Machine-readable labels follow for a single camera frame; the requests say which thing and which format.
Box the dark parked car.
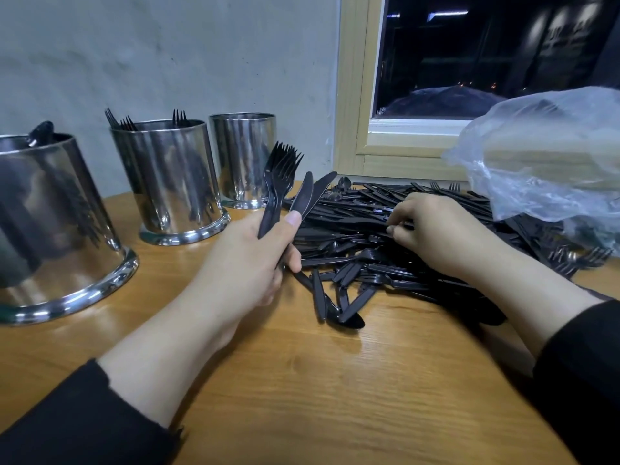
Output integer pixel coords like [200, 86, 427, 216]
[378, 85, 510, 120]

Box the person's left hand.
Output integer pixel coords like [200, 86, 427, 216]
[184, 210, 304, 340]

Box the black plastic knife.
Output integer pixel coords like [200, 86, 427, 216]
[289, 170, 338, 223]

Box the clear plastic bag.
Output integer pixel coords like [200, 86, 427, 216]
[446, 87, 620, 253]

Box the person's right forearm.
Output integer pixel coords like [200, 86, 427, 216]
[475, 242, 620, 465]

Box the person's left forearm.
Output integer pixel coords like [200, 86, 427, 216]
[0, 315, 243, 465]

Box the pile of black plastic cutlery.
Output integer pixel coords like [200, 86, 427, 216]
[291, 176, 616, 332]

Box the person's right hand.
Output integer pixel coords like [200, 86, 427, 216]
[386, 192, 506, 283]

